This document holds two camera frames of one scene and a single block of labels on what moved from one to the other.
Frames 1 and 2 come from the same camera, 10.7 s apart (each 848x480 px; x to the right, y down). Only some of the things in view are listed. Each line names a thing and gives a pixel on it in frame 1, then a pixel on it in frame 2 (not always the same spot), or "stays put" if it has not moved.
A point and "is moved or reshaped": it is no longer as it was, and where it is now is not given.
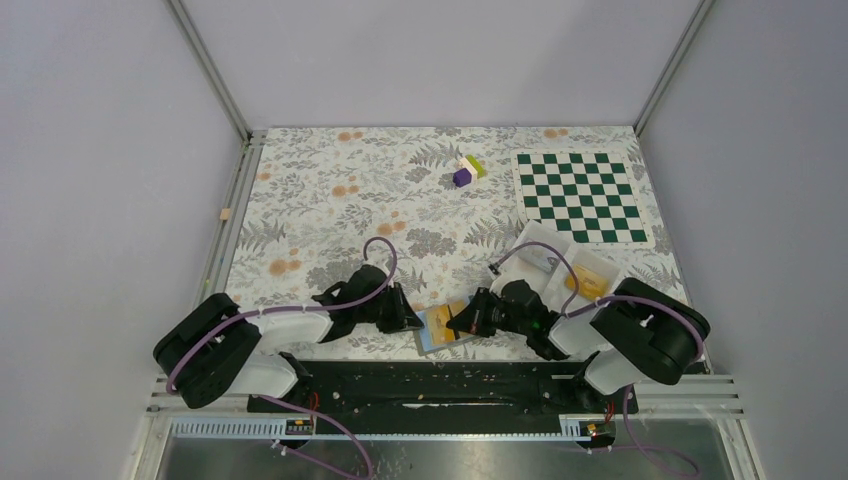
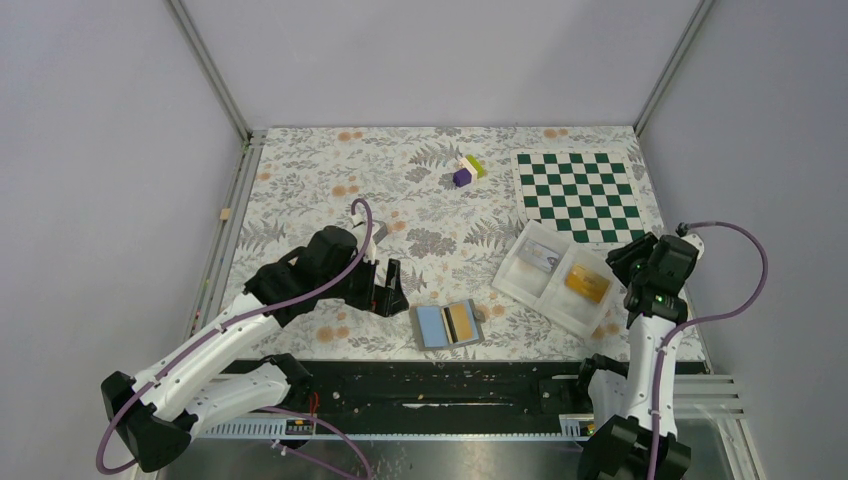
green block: [476, 165] stays put
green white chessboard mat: [592, 192] stays put
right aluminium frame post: [701, 11] stays put
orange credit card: [438, 317] is moved or reshaped
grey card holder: [435, 335] stays put
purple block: [462, 177] stays put
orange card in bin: [591, 285] stays put
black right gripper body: [502, 318] -> [630, 264]
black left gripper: [403, 317] -> [384, 301]
